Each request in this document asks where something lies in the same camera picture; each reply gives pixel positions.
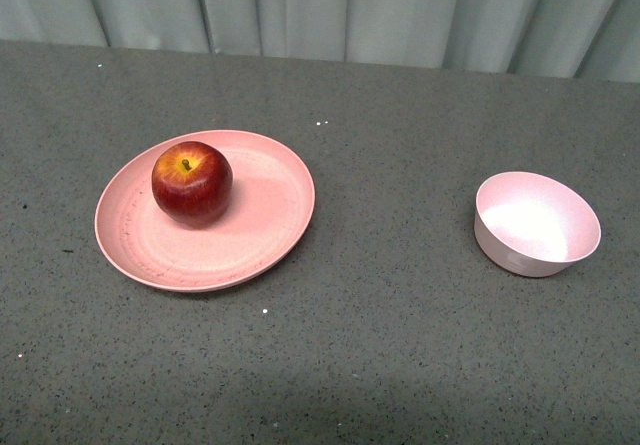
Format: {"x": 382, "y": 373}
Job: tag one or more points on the red yellow apple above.
{"x": 191, "y": 182}

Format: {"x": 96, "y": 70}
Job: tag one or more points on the pink round plate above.
{"x": 272, "y": 203}

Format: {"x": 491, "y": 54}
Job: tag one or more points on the light pink bowl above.
{"x": 533, "y": 225}

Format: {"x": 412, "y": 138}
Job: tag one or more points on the white pleated curtain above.
{"x": 557, "y": 38}

